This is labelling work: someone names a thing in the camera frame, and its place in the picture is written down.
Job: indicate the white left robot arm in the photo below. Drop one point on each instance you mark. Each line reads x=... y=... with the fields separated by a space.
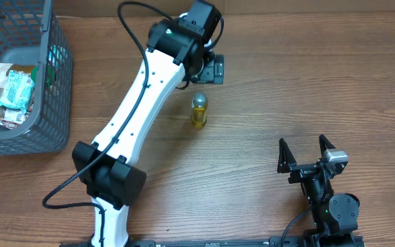
x=178 y=50

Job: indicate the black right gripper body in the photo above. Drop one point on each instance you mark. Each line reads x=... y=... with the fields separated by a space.
x=301 y=171

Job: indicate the brown snack packet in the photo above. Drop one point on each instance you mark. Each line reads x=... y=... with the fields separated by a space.
x=11 y=118

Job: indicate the white barcode scanner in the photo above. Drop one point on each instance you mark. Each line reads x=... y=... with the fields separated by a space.
x=183 y=15

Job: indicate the yellow liquid bottle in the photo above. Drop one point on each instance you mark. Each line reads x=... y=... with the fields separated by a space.
x=199 y=110

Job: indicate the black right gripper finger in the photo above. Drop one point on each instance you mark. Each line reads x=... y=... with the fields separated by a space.
x=286 y=159
x=324 y=143

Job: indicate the mint green wipes pack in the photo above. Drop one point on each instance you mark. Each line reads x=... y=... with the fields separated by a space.
x=17 y=91

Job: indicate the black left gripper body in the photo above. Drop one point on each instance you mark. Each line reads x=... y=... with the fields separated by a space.
x=209 y=73

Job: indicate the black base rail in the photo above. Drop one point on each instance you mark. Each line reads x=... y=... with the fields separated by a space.
x=271 y=242

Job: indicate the dark grey plastic basket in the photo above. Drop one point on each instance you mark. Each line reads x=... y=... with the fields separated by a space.
x=31 y=35

